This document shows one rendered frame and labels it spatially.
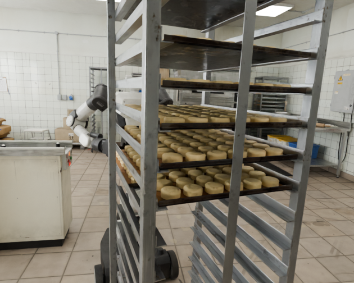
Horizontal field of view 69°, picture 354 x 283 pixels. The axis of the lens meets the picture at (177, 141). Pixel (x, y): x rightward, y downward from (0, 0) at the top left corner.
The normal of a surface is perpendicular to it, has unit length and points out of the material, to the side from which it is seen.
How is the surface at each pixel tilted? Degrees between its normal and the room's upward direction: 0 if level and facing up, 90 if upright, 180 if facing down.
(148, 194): 90
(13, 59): 90
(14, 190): 90
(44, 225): 90
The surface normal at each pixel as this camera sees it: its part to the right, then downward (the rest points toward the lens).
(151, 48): 0.36, 0.19
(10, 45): 0.16, 0.19
